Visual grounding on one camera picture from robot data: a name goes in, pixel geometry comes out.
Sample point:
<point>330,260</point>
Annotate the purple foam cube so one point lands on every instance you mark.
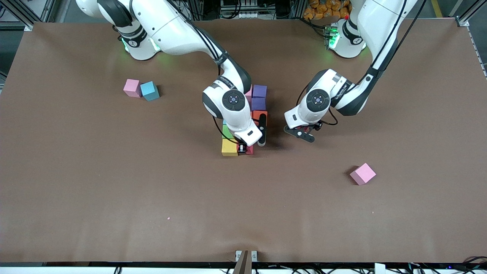
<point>260,91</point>
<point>258,104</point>

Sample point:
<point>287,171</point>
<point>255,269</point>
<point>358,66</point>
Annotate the grey equipment rack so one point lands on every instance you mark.
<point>247,15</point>

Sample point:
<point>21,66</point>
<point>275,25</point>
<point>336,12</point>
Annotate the light pink foam cube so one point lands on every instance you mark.
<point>132,88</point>
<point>249,97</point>
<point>363,174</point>

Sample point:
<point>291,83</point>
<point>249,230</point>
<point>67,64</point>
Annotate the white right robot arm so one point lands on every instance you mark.
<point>171,26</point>

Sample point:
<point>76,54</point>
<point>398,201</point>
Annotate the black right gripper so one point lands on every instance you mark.
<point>241,148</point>

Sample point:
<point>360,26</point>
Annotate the green foam cube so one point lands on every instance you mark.
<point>227,133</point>

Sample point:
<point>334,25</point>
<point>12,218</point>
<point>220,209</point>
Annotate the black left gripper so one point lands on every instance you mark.
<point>317,128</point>

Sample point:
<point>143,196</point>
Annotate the aluminium frame post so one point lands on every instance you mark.
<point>23,17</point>

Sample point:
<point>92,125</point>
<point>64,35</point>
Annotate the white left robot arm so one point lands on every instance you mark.
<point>380,23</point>

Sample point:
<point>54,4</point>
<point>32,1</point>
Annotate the orange foam cube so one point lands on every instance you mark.
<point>260,116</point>

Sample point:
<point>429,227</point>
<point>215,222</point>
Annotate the yellow foam cube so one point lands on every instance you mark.
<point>229,148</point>

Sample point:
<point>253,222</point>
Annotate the grey clamp bracket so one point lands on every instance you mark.
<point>238,255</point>

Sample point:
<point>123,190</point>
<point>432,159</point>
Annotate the brown table cover mat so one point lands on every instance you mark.
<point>228,198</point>

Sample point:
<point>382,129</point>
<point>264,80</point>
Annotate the aluminium frame rail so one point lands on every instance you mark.
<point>477,49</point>

